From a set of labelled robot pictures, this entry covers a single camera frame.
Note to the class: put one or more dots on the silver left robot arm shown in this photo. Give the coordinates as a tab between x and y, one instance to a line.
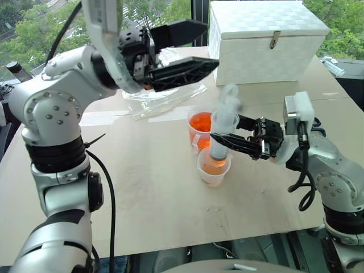
54	119

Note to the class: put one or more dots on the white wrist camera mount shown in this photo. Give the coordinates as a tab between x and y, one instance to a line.
297	119
106	34

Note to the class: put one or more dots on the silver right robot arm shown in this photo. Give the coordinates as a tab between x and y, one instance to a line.
335	185

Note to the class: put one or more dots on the white lidded box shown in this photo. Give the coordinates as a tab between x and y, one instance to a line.
264	39

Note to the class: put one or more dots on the black side table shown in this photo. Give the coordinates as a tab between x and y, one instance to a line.
348	82

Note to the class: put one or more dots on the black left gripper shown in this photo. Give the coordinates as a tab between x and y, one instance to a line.
136	57

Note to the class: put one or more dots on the packaged syringe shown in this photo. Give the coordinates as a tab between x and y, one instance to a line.
332	66

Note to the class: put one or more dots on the plastic cup with red liquid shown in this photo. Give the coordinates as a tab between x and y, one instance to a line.
199	128

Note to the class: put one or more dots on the dark rounded shape under table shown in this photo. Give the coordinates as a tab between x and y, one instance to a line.
221	260

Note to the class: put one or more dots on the clear plastic syringe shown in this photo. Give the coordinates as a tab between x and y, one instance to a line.
221	128

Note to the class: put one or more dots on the black cylindrical device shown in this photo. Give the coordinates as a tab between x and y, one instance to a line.
15	72

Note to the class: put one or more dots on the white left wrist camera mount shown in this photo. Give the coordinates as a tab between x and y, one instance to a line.
106	34

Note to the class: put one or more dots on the small plastic measuring cup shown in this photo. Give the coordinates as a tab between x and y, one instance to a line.
213	170

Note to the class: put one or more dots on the clear plastic bag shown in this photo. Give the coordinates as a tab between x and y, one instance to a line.
159	99

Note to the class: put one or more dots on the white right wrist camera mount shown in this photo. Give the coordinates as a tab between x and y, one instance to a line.
297	119

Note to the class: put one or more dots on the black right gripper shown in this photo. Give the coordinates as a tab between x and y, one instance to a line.
267	138

